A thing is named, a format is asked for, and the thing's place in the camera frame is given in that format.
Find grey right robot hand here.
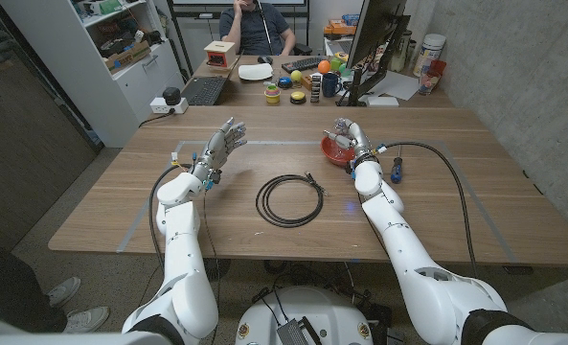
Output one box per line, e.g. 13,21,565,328
322,118,375,165

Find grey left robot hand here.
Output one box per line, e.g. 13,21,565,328
191,117,248,181

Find clear plastic bottle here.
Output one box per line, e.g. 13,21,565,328
333,118,357,141

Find red bowl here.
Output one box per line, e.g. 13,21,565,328
320,135,357,168

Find small white flat box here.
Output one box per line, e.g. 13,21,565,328
365,95,400,108

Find black laptop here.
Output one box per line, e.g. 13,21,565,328
181,54,243,107

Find dark blue mug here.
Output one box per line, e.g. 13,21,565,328
321,72,344,100

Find white paper sheets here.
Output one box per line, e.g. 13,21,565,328
359,70,420,103

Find black striped block stack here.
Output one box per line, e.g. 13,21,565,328
309,74,323,104

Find black round plug adapter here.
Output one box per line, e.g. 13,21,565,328
162,86,183,106

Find white power strip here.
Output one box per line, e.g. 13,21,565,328
149,97,190,115

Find green toy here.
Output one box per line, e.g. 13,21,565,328
329,52,351,74

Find white oval plate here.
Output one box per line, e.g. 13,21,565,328
238,62,275,82

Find white and red wooden box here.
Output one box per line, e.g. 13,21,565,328
203,40,238,70

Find black keyboard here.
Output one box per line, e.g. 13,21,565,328
281,56,329,75

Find black computer monitor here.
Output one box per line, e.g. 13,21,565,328
335,0,412,108

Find white canister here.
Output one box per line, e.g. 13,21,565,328
412,33,447,78

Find orange box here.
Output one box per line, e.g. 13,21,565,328
323,18,358,36

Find seated person in dark shirt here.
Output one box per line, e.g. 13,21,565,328
218,0,297,57

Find cardboard box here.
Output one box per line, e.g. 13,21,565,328
103,40,152,75

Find white shelf cabinet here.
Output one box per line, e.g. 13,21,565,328
0,0,186,150

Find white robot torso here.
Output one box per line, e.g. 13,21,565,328
235,286,375,345

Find grey sneaker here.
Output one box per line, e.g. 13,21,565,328
47,276,82,310
62,306,111,334

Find dark leg of standing person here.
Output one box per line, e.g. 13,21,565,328
0,224,69,334

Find blue handled screwdriver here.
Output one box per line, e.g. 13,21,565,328
390,143,404,185

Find colourful stacking ring toy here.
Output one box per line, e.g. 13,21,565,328
263,81,283,105

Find coiled black cable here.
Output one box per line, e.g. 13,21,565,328
255,172,329,229

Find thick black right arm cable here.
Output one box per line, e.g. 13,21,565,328
374,140,480,280

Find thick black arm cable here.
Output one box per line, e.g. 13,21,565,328
148,163,192,269
374,140,480,280

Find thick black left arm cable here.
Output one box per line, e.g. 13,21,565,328
148,163,192,269

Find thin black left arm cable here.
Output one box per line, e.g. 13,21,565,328
201,184,222,345

